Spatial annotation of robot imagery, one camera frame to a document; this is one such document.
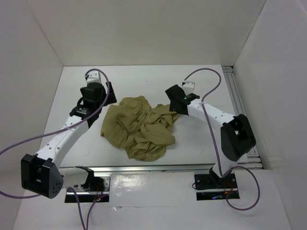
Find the olive tan jacket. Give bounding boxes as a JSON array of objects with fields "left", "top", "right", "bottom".
[{"left": 100, "top": 96, "right": 180, "bottom": 161}]

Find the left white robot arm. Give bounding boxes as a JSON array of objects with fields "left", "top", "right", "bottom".
[{"left": 21, "top": 82, "right": 117, "bottom": 199}]

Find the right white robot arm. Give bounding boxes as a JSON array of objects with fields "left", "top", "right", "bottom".
[{"left": 165, "top": 84, "right": 256, "bottom": 188}]

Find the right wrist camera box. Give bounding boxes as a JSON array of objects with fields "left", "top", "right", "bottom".
[{"left": 181, "top": 81, "right": 195, "bottom": 94}]

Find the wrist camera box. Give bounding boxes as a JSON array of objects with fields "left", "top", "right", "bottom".
[
  {"left": 181, "top": 81, "right": 195, "bottom": 94},
  {"left": 85, "top": 72, "right": 101, "bottom": 85}
]

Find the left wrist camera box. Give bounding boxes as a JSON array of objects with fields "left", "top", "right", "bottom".
[{"left": 85, "top": 72, "right": 101, "bottom": 85}]

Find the front aluminium rail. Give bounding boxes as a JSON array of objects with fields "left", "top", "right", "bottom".
[{"left": 90, "top": 164, "right": 213, "bottom": 173}]

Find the aluminium rail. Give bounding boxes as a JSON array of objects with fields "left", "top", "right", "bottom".
[
  {"left": 222, "top": 66, "right": 263, "bottom": 170},
  {"left": 90, "top": 164, "right": 213, "bottom": 173}
]

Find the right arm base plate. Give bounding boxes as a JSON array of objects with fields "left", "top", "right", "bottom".
[{"left": 191, "top": 173, "right": 240, "bottom": 201}]

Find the right side aluminium rail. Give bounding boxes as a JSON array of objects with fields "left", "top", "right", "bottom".
[{"left": 222, "top": 66, "right": 263, "bottom": 170}]

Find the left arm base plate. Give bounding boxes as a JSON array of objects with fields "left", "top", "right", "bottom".
[{"left": 63, "top": 172, "right": 111, "bottom": 203}]

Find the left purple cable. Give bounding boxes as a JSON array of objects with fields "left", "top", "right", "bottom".
[{"left": 0, "top": 69, "right": 113, "bottom": 230}]

